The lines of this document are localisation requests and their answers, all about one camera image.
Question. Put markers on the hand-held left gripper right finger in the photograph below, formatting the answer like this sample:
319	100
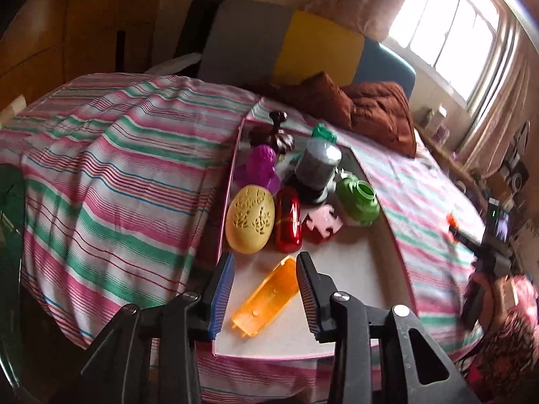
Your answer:
307	294

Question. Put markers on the red glossy bottle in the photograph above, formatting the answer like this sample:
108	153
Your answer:
288	219

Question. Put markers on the brown quilt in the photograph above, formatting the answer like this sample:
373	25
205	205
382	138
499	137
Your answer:
379	109

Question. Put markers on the red puzzle block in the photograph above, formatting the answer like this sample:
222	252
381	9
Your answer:
322	225

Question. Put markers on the pink rimmed white tray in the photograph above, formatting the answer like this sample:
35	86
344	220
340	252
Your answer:
358	269

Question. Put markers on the grey jar with black base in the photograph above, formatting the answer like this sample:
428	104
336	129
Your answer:
318	162

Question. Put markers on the yellow oval perforated case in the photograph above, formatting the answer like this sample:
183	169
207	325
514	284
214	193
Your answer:
251	219

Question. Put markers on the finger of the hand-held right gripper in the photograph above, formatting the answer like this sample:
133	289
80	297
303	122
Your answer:
463	237

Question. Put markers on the white boxes beside bed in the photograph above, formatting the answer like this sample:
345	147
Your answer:
12	111

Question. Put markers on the purple perforated plastic piece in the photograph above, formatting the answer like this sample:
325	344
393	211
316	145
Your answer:
261	164

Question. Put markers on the white bed rail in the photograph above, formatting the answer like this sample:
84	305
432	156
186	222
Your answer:
177	63

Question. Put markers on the white carton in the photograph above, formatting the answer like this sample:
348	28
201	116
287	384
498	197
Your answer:
436	118

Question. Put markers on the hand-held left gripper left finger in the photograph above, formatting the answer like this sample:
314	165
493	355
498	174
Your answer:
221	298

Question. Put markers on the wooden wardrobe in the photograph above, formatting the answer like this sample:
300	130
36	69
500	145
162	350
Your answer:
63	29

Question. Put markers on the long beige curtain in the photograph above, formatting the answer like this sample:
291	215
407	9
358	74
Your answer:
505	105

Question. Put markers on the window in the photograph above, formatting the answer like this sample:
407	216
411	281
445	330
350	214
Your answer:
442	29

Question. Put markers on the black rolled mat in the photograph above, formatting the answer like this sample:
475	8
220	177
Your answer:
202	17

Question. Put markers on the grey yellow blue headboard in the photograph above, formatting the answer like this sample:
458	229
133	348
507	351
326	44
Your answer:
320	46

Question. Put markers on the person's right hand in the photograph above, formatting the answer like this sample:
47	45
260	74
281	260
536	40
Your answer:
501	301

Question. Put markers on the orange plastic boat shell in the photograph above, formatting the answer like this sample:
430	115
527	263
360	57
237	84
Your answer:
265	298

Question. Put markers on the striped pink green bedsheet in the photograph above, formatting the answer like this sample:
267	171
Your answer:
126	176

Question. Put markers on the wooden side table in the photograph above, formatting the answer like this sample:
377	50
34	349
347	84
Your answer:
446	151

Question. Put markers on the green and white plastic device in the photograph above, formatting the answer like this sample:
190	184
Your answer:
358	200

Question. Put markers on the dark green plastic object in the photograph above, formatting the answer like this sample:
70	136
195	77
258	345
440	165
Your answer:
10	219

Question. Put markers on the dark brown plastic ornament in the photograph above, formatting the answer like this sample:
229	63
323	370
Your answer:
273	136

